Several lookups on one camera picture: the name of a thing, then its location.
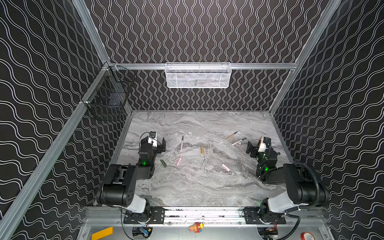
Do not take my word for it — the tan pen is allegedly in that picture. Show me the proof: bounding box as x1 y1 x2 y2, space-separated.
226 131 238 141

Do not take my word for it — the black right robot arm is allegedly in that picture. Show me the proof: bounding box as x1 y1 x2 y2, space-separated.
246 137 330 224

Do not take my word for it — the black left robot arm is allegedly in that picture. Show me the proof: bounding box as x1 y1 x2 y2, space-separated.
97 132 166 223

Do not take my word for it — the green pen cap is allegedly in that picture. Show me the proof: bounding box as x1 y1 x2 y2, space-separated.
160 160 167 168

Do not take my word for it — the pink pen cap right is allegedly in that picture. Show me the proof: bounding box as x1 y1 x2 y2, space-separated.
222 164 231 172

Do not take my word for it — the red tape roll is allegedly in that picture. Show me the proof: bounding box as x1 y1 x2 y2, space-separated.
301 232 316 240

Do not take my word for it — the yellow block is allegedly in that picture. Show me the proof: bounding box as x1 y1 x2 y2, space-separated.
91 227 114 240

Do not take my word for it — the red yellow toy figure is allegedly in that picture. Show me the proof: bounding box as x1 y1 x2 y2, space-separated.
189 223 205 233

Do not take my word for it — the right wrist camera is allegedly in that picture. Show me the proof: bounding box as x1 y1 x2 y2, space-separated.
258 137 267 153

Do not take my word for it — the black wire basket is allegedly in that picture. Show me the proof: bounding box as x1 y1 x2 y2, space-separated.
84 67 128 122

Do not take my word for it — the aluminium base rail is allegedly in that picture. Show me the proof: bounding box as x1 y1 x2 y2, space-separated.
83 206 326 227

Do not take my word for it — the white wire mesh basket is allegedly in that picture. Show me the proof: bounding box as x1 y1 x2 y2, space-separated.
165 62 232 89

